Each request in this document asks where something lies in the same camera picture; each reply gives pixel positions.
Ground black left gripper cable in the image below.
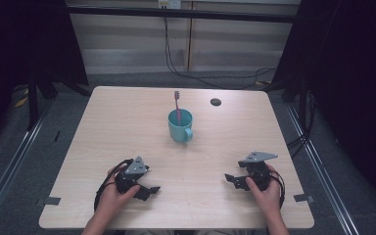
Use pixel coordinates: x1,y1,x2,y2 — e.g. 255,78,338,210
93,158,134,213

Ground white wall socket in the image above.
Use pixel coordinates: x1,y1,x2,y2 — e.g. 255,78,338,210
157,0,182,11

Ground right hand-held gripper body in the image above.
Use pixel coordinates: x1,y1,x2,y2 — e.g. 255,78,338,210
237,150,279,193

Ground grey tape strip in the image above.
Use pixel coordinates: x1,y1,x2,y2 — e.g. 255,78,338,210
43,196,62,207
293,193,315,204

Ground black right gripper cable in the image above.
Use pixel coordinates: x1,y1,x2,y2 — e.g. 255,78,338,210
268,167,287,211

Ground person's right hand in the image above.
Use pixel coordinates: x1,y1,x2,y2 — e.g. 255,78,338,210
245,164,284,217

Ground black floor cables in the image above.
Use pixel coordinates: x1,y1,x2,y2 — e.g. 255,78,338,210
286,91,318,160

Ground dark curtain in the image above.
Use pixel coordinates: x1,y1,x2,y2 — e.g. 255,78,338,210
0,0,90,156
271,0,376,214

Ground person's left hand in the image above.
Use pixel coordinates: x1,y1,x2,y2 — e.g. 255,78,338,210
97,163,142,219

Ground black metal stand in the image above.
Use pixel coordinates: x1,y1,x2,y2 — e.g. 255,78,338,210
281,73,309,132
26,71,59,132

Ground metal floor rail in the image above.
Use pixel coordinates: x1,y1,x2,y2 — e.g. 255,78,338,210
284,103,360,235
0,106,48,227

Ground black horizontal bar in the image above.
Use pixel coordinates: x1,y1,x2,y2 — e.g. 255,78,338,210
66,5,300,24

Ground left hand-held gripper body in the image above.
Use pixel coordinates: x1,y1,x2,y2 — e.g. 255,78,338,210
114,155,151,196

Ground pink toothbrush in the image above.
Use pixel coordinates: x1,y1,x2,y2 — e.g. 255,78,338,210
173,90,182,127

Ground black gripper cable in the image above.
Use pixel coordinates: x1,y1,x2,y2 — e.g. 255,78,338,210
268,167,287,211
93,158,134,213

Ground black hanging cable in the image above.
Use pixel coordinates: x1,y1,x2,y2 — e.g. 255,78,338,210
163,16,278,91

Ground teal cup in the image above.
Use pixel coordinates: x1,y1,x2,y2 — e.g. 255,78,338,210
167,108,194,144

